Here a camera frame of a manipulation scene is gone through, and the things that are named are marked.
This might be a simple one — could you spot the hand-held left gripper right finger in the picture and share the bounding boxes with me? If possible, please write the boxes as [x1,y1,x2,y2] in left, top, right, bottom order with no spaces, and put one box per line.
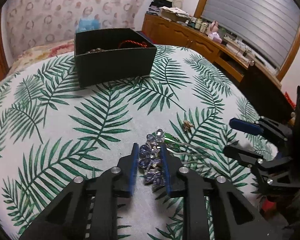
[160,144,283,240]

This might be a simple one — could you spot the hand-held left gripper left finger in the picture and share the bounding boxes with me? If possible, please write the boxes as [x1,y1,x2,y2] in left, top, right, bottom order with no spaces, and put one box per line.
[19,142,140,240]

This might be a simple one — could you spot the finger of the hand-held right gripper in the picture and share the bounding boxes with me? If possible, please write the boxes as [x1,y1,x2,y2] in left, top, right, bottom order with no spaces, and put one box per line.
[223,145,294,196]
[229,117,294,143]

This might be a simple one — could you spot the blue crystal hair clip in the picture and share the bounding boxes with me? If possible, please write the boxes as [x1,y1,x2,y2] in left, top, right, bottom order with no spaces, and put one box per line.
[139,128,166,187]

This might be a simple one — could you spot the green jade hairpin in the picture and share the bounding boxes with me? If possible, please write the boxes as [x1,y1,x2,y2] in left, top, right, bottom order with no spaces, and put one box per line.
[163,133,216,167]

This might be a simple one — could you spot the black square box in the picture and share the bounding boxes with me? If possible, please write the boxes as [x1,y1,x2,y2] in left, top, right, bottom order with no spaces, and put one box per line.
[74,28,158,89]

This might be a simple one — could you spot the red cord bracelet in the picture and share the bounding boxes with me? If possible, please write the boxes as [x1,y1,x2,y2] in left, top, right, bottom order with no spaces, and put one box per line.
[118,39,148,49]

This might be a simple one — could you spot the black chair back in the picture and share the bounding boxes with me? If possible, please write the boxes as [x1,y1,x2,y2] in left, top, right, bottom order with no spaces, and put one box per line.
[239,64,296,126]

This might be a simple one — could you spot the pink tissue box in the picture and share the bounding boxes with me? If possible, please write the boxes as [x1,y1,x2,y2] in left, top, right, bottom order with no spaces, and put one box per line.
[208,32,223,43]

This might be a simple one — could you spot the long wooden cabinet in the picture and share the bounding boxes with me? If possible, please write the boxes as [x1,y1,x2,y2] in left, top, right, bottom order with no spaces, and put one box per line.
[141,13,282,88]

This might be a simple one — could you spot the pink bottle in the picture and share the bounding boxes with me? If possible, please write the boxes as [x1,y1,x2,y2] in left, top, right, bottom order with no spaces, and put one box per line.
[208,20,219,34]

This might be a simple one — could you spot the grey window blind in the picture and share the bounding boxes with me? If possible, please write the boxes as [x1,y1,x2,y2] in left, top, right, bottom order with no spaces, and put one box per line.
[201,0,300,69]

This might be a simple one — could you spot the row of cosmetic bottles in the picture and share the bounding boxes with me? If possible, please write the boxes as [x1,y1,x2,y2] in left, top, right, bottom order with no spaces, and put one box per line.
[185,16,211,33]

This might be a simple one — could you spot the flat cardboard box with paper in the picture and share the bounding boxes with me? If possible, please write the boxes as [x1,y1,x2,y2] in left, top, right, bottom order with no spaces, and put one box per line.
[160,6,191,23]

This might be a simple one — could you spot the dark blue rug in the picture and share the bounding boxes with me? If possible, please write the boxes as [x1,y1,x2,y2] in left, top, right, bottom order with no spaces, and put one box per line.
[136,31,156,46]

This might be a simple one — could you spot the pile of dark clothes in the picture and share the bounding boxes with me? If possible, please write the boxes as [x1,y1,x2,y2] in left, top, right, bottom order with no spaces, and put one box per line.
[147,0,173,16]

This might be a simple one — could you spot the floral bedspread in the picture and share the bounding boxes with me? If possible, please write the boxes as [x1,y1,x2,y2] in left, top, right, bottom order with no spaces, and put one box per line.
[7,39,77,76]

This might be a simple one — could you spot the blue plastic bag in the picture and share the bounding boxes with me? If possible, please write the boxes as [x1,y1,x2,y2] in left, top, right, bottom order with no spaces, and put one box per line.
[75,14,102,33]

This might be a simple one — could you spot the white power strip with cables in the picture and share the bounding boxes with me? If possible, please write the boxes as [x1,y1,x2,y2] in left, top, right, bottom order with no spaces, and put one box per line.
[225,33,256,58]

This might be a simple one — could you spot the ring pattern sheer curtain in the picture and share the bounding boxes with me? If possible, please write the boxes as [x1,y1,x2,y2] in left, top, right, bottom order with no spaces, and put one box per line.
[1,0,150,58]

